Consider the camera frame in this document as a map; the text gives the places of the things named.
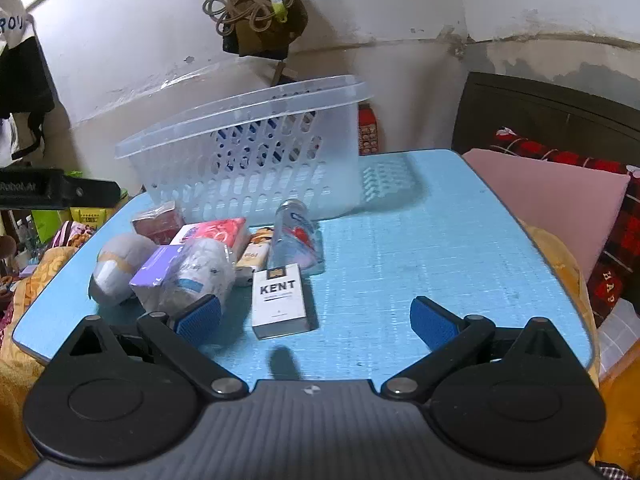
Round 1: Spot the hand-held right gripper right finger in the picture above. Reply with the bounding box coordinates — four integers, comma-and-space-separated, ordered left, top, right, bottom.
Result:
381, 296, 573, 403

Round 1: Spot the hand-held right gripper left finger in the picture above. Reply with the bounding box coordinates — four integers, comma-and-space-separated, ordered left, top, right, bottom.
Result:
67, 294, 249, 402

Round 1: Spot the white plastic-wrapped packet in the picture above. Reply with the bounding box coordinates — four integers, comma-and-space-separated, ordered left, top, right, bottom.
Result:
150, 237, 237, 318

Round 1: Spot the purple box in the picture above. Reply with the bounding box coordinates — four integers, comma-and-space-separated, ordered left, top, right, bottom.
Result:
129, 245, 188, 306

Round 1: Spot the small yellow white packet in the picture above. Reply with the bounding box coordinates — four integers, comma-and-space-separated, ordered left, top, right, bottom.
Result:
235, 227, 275, 287

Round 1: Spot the white cigarette box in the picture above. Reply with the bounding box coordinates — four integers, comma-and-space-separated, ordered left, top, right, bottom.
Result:
251, 262, 319, 341

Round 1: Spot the clear plastic bottle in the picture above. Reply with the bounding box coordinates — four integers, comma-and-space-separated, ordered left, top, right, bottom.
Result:
267, 199, 326, 276

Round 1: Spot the translucent plastic basket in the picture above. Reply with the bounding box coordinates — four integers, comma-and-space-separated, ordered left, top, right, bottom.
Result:
114, 74, 375, 223

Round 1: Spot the green box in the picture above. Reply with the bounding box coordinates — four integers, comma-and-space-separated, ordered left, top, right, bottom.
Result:
31, 209, 71, 243

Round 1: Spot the pink floral bed sheet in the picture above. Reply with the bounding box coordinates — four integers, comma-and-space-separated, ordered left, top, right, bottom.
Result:
47, 220, 98, 253

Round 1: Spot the yellow package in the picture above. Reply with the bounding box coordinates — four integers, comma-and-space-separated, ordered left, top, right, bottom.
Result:
70, 205, 117, 226

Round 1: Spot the red tissue pack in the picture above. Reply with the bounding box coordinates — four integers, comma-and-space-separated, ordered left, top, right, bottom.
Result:
170, 217, 251, 261

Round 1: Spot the grey plush ball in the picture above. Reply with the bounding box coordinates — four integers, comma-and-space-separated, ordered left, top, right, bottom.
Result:
89, 233, 160, 306

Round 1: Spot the small red box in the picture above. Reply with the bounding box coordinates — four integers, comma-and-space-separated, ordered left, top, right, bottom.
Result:
131, 201, 186, 246

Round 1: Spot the dark hanging clothing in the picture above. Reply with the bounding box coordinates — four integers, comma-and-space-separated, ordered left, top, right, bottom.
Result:
0, 35, 56, 161

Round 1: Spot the pink pillow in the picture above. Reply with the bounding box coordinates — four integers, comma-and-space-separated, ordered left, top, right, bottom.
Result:
462, 147, 632, 281

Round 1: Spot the white lettered cloth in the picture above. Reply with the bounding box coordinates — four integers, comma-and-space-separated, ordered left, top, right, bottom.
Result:
0, 0, 36, 48

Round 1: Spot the white checked cloth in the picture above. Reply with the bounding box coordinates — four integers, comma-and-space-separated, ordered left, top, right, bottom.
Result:
597, 297, 640, 386

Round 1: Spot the red patterned box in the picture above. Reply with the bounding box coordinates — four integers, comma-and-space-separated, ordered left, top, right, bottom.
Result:
358, 102, 380, 157

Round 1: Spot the orange floral blanket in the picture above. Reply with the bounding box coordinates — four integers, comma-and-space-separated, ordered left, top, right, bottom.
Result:
0, 220, 640, 480

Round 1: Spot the red plaid pillow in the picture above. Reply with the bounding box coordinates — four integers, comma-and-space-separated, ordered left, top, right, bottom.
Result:
492, 127, 640, 328

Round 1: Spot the dark wooden headboard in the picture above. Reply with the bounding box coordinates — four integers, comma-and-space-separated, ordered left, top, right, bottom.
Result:
451, 71, 640, 171

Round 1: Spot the olive hanging bag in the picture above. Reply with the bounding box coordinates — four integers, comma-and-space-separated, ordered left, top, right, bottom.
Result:
222, 0, 308, 58

